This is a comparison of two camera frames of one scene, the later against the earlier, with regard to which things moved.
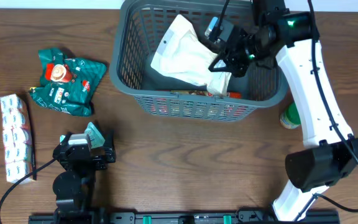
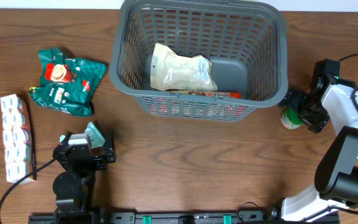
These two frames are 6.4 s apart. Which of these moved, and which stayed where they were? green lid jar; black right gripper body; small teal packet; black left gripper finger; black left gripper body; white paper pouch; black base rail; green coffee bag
Moved: black right gripper body; white paper pouch
Stayed: green coffee bag; small teal packet; black left gripper body; black base rail; black left gripper finger; green lid jar
